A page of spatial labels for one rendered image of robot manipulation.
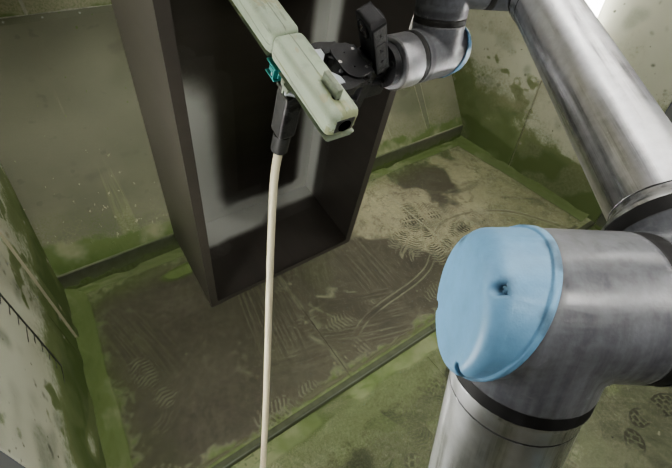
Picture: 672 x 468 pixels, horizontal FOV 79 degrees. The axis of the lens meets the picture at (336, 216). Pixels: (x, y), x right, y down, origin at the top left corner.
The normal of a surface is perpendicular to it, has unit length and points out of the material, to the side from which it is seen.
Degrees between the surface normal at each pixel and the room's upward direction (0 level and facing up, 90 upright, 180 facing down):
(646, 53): 90
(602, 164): 78
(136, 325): 0
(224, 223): 12
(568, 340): 59
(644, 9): 90
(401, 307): 0
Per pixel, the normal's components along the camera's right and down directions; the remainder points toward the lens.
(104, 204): 0.49, 0.07
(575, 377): 0.05, 0.47
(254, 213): 0.15, -0.62
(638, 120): -0.25, -0.59
